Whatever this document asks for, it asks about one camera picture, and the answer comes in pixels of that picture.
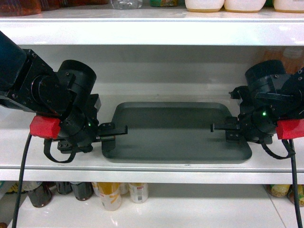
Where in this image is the white jug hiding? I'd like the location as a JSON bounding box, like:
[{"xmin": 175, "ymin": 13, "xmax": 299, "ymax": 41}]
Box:
[
  {"xmin": 185, "ymin": 0, "xmax": 225, "ymax": 13},
  {"xmin": 224, "ymin": 0, "xmax": 266, "ymax": 13}
]

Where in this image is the white shelf board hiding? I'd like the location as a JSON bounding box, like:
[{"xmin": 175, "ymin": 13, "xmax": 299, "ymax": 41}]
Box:
[
  {"xmin": 0, "ymin": 107, "xmax": 292, "ymax": 184},
  {"xmin": 0, "ymin": 8, "xmax": 304, "ymax": 46}
]

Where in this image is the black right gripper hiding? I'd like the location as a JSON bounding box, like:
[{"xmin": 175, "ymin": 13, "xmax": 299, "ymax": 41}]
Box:
[{"xmin": 210, "ymin": 99, "xmax": 275, "ymax": 144}]

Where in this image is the red left camera mount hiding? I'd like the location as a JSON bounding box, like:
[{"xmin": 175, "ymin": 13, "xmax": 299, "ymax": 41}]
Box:
[{"xmin": 29, "ymin": 115, "xmax": 61, "ymax": 139}]

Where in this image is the silver grey rectangular tray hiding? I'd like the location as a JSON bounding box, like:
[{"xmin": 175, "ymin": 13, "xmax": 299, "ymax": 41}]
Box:
[{"xmin": 103, "ymin": 102, "xmax": 252, "ymax": 163}]

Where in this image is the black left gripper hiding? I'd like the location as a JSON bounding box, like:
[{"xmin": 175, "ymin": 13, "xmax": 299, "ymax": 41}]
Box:
[{"xmin": 57, "ymin": 94, "xmax": 128, "ymax": 153}]

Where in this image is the yellow juice bottle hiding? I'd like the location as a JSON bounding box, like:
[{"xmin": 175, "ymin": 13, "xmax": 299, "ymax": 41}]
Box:
[{"xmin": 97, "ymin": 182, "xmax": 122, "ymax": 211}]

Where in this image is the white upper shelf board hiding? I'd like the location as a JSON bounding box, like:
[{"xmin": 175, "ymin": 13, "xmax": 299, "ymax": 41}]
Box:
[{"xmin": 0, "ymin": 8, "xmax": 304, "ymax": 46}]

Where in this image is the black cable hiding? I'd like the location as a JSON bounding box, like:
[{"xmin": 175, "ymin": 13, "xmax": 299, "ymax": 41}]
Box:
[
  {"xmin": 11, "ymin": 133, "xmax": 33, "ymax": 228},
  {"xmin": 288, "ymin": 139, "xmax": 303, "ymax": 228}
]

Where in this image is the black left cable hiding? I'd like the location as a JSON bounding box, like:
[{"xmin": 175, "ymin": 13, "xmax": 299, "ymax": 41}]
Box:
[{"xmin": 11, "ymin": 133, "xmax": 33, "ymax": 228}]

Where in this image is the red camera mount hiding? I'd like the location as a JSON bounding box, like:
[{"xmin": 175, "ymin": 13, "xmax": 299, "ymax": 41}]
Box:
[
  {"xmin": 29, "ymin": 115, "xmax": 61, "ymax": 139},
  {"xmin": 275, "ymin": 119, "xmax": 304, "ymax": 140}
]

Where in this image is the white jug left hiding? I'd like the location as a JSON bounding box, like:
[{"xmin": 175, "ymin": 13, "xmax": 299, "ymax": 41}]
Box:
[{"xmin": 185, "ymin": 0, "xmax": 225, "ymax": 13}]

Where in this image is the black right cable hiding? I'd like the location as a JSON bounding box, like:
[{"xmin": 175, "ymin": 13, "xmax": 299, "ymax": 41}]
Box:
[{"xmin": 288, "ymin": 139, "xmax": 303, "ymax": 228}]

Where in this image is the white jug middle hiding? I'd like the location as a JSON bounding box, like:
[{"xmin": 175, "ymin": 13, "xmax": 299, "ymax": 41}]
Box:
[{"xmin": 224, "ymin": 0, "xmax": 266, "ymax": 13}]

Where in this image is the white middle shelf board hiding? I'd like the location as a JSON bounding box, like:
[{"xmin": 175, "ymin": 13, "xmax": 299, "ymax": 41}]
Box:
[{"xmin": 0, "ymin": 107, "xmax": 292, "ymax": 184}]

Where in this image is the red right camera mount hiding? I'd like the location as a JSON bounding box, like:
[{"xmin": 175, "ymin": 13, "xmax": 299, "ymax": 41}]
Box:
[{"xmin": 275, "ymin": 119, "xmax": 304, "ymax": 140}]

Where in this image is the dark soy sauce bottle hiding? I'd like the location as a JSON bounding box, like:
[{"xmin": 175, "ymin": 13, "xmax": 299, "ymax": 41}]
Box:
[{"xmin": 24, "ymin": 181, "xmax": 53, "ymax": 208}]

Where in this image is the white label drink bottle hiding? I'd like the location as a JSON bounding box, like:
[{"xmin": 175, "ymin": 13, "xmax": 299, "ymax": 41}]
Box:
[{"xmin": 128, "ymin": 183, "xmax": 149, "ymax": 203}]

